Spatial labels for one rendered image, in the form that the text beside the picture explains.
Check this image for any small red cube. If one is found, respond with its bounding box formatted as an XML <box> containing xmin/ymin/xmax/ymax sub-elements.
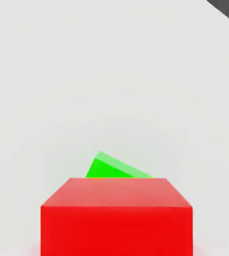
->
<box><xmin>40</xmin><ymin>177</ymin><xmax>194</xmax><ymax>256</ymax></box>

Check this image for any small green cube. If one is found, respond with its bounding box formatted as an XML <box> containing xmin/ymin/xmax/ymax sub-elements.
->
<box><xmin>85</xmin><ymin>150</ymin><xmax>154</xmax><ymax>179</ymax></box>

